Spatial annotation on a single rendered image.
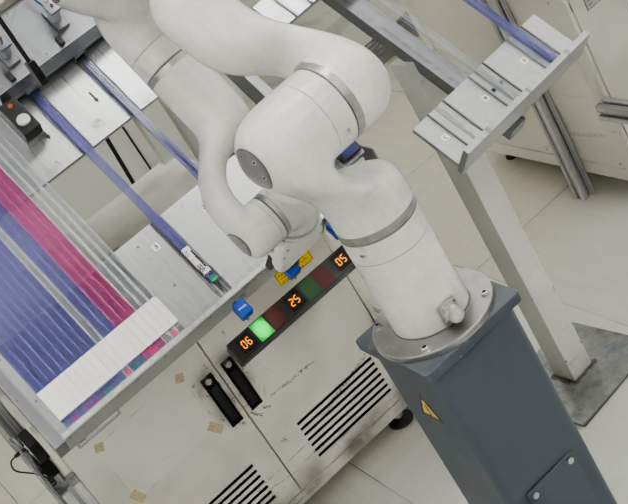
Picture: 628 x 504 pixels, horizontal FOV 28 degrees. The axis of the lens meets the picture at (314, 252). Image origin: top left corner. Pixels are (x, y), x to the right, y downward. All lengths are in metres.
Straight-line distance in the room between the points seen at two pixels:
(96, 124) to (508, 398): 0.91
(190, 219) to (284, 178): 0.62
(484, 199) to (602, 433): 0.53
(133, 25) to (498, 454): 0.82
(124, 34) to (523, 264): 1.02
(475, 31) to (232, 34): 1.59
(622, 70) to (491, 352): 1.32
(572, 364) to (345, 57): 1.22
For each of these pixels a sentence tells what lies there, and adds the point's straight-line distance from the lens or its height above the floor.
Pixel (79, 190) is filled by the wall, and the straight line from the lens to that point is 4.09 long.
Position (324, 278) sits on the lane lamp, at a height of 0.65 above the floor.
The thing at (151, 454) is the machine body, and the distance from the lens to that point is 2.50.
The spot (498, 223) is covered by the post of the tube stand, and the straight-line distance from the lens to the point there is 2.46.
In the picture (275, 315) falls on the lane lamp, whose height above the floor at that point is 0.66.
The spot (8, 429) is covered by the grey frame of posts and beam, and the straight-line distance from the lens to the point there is 2.61.
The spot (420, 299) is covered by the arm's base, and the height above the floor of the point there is 0.77.
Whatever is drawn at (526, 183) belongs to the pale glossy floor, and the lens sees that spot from 3.43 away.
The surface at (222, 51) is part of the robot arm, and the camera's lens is 1.66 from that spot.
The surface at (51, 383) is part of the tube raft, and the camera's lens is 2.09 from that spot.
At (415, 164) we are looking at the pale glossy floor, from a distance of 3.79.
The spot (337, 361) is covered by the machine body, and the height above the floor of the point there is 0.27.
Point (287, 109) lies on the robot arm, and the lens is 1.58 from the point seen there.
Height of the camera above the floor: 1.69
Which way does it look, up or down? 28 degrees down
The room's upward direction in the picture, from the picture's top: 32 degrees counter-clockwise
